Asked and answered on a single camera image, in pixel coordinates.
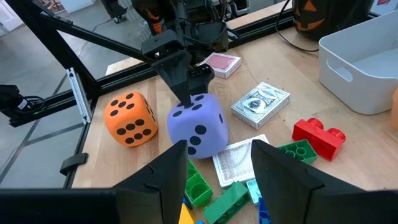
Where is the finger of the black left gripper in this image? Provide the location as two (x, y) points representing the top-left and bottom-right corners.
(188, 63), (216, 96)
(141, 29), (193, 106)

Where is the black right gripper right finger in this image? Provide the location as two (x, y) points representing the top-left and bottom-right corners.
(250, 139), (365, 224)

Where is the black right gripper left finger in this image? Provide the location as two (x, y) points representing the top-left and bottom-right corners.
(113, 139), (189, 224)

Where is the red playing card deck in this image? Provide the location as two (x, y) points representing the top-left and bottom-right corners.
(198, 52), (243, 80)

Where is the yellow eight-stud toy brick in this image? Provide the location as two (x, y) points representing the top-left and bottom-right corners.
(178, 203), (196, 224)

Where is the small green toy brick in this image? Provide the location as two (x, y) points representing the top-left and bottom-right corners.
(185, 159), (215, 208)

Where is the small dark blue toy brick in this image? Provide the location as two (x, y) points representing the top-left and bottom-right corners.
(257, 196), (273, 224)

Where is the dark green toy brick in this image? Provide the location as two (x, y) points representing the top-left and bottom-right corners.
(277, 139), (319, 165)

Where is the bright green long toy brick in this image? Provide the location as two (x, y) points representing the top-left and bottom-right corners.
(203, 181), (251, 224)

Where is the light cyan toy brick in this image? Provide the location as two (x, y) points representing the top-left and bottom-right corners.
(246, 179), (262, 205)

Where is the red toy brick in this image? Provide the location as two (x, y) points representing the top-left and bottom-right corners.
(291, 117), (347, 162)

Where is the orange foam die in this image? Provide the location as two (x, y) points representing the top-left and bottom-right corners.
(103, 91), (159, 148)

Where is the grey eye-print card deck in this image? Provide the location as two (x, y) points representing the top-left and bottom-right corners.
(230, 82), (291, 131)

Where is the Nertz playing card deck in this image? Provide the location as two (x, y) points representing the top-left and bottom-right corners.
(212, 133), (271, 188)

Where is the black wheeled stand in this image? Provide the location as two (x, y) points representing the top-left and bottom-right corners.
(99, 0), (129, 25)

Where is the black pumpkin-face bucket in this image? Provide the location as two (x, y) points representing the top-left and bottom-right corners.
(291, 0), (376, 42)

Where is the orange translucent bin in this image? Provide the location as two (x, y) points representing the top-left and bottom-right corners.
(391, 86), (398, 130)

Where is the white plastic bin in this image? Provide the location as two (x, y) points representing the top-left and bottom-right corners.
(318, 9), (398, 115)

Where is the black cable on table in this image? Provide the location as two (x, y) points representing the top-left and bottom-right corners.
(275, 0), (321, 53)

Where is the black frame clamp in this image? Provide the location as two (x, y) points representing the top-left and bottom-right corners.
(59, 152), (90, 177)

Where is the silver frame bracket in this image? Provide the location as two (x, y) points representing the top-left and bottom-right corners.
(65, 67), (93, 124)

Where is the black frame-mounted device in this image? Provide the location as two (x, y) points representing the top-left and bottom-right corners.
(0, 84), (47, 128)

